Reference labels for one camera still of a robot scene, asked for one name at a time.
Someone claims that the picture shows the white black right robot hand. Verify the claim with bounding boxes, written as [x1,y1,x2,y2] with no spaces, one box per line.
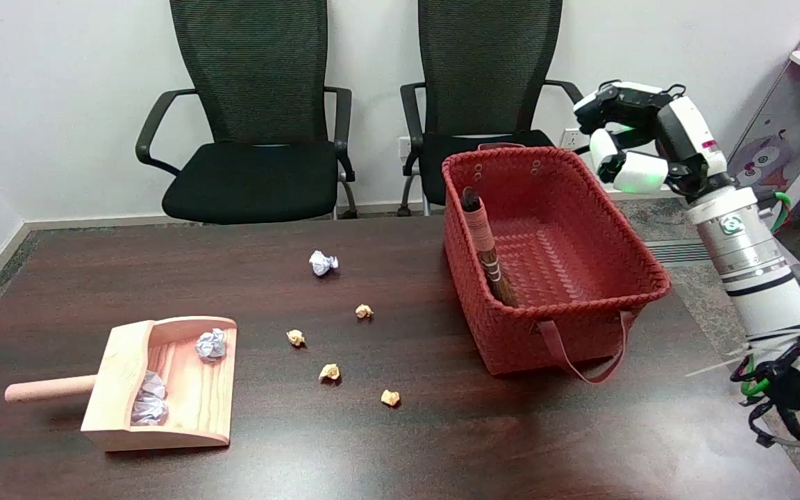
[573,81,735,201]

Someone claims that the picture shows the brown broom with pink handle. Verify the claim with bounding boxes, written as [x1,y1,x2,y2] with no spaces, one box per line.
[461,186,517,308]

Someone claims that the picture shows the pink white children's shelf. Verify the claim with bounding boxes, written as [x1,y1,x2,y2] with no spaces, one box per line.
[711,0,800,282]

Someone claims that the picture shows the metal floor vent grille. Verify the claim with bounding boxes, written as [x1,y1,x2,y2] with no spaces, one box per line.
[644,238,709,265]

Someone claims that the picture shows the red woven basket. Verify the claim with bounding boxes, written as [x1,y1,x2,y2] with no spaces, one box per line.
[441,143,672,384]

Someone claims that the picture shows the black mesh office chair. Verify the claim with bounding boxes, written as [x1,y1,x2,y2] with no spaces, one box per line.
[135,0,359,225]
[397,0,585,217]

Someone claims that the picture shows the white crumpled paper ball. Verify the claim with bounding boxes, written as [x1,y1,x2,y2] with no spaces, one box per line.
[131,371,169,426]
[195,328,228,362]
[308,250,340,277]

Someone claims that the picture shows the wooden dustpan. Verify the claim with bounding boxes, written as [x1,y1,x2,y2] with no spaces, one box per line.
[4,317,238,453]

